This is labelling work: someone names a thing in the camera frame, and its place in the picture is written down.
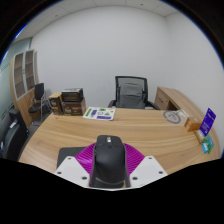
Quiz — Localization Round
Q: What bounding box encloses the orange box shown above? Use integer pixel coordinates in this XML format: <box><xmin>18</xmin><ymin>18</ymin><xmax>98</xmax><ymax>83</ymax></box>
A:
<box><xmin>183</xmin><ymin>116</ymin><xmax>203</xmax><ymax>133</ymax></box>

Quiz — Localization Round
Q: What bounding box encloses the grey mesh office chair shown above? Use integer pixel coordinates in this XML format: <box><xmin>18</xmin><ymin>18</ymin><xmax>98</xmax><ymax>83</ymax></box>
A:
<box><xmin>107</xmin><ymin>75</ymin><xmax>162</xmax><ymax>111</ymax></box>

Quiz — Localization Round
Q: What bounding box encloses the purple card package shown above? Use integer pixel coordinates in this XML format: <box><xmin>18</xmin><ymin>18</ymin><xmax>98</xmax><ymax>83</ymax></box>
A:
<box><xmin>199</xmin><ymin>107</ymin><xmax>217</xmax><ymax>137</ymax></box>

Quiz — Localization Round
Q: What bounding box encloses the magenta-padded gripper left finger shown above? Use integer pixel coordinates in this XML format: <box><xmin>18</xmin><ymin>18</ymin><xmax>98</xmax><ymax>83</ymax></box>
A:
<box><xmin>53</xmin><ymin>142</ymin><xmax>98</xmax><ymax>188</ymax></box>

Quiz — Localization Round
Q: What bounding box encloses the green flat box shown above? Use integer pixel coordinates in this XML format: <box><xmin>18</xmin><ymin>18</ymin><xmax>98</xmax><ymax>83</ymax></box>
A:
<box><xmin>204</xmin><ymin>134</ymin><xmax>216</xmax><ymax>154</ymax></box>

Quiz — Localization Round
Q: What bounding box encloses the black leather office chair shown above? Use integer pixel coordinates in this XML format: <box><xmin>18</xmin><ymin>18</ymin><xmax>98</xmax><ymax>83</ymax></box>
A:
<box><xmin>0</xmin><ymin>107</ymin><xmax>30</xmax><ymax>163</ymax></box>

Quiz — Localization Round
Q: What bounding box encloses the small black chair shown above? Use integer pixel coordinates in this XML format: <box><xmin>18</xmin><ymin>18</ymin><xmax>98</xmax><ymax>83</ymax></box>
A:
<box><xmin>27</xmin><ymin>82</ymin><xmax>51</xmax><ymax>123</ymax></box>

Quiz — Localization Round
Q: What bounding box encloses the tall brown cardboard box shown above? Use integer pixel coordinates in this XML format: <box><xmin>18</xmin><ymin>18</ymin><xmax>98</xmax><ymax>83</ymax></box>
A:
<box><xmin>48</xmin><ymin>92</ymin><xmax>64</xmax><ymax>116</ymax></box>

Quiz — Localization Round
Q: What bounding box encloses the wooden side desk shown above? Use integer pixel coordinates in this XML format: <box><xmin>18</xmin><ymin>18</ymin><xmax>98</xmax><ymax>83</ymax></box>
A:
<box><xmin>154</xmin><ymin>86</ymin><xmax>208</xmax><ymax>121</ymax></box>

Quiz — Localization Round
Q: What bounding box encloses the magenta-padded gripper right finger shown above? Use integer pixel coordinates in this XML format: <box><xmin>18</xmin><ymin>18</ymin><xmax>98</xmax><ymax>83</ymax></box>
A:
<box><xmin>123</xmin><ymin>142</ymin><xmax>169</xmax><ymax>188</ymax></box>

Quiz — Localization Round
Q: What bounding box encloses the tan flat box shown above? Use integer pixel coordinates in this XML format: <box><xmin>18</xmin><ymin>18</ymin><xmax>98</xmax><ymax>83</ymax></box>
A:
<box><xmin>194</xmin><ymin>129</ymin><xmax>206</xmax><ymax>144</ymax></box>

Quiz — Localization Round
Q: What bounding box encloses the black computer mouse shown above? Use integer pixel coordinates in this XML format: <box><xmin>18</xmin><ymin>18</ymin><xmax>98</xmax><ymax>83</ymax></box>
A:
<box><xmin>89</xmin><ymin>134</ymin><xmax>128</xmax><ymax>189</ymax></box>

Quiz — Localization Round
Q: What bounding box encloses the black box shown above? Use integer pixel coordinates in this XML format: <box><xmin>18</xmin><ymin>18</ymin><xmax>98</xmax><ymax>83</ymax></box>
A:
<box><xmin>61</xmin><ymin>87</ymin><xmax>85</xmax><ymax>103</ymax></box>

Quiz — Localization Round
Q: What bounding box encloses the small blue box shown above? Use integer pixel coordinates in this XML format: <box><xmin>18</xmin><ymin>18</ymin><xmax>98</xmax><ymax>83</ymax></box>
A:
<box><xmin>201</xmin><ymin>141</ymin><xmax>209</xmax><ymax>154</ymax></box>

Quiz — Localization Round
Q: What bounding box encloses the wide brown cardboard box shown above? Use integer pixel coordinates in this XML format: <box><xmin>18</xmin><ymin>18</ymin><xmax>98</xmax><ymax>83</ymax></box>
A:
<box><xmin>61</xmin><ymin>97</ymin><xmax>87</xmax><ymax>117</ymax></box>

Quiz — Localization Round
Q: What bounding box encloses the white printed leaflet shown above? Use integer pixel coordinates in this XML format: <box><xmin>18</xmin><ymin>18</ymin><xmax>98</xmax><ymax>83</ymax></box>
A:
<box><xmin>82</xmin><ymin>106</ymin><xmax>117</xmax><ymax>122</ymax></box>

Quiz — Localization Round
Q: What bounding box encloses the wooden shelf unit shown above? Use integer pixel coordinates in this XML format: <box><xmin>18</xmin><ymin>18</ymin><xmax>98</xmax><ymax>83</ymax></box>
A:
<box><xmin>8</xmin><ymin>49</ymin><xmax>40</xmax><ymax>128</ymax></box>

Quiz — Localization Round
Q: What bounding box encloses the coiled white cable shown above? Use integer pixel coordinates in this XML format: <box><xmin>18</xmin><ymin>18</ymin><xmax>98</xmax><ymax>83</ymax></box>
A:
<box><xmin>162</xmin><ymin>109</ymin><xmax>189</xmax><ymax>125</ymax></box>

